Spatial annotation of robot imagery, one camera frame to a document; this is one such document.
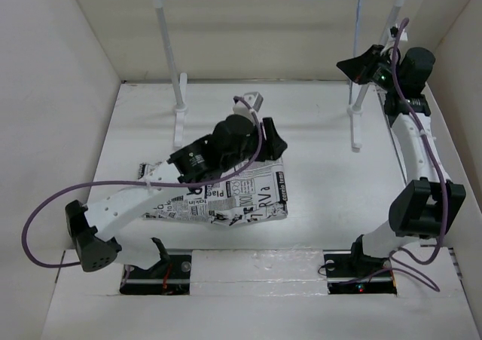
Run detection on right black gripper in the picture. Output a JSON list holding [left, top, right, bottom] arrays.
[[336, 44, 402, 93]]

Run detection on black white newspaper print trousers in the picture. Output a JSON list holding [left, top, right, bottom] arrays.
[[143, 158, 288, 227]]

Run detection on clear blue plastic hanger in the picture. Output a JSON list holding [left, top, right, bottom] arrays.
[[348, 0, 368, 107]]

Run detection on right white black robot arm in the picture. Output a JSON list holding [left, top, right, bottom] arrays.
[[337, 44, 466, 275]]

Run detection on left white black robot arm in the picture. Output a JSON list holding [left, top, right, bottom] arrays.
[[65, 114, 288, 277]]

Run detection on white metal clothes rack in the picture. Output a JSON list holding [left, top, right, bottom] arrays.
[[148, 0, 413, 152]]

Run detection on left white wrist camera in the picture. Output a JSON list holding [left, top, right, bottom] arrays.
[[233, 91, 264, 118]]

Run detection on aluminium rail right side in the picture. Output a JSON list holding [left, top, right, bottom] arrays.
[[376, 87, 405, 172]]

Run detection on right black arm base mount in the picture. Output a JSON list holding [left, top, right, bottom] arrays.
[[319, 250, 397, 295]]

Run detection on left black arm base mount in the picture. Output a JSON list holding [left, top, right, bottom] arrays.
[[119, 237, 192, 296]]

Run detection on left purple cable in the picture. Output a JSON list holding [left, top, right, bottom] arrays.
[[21, 95, 264, 269]]

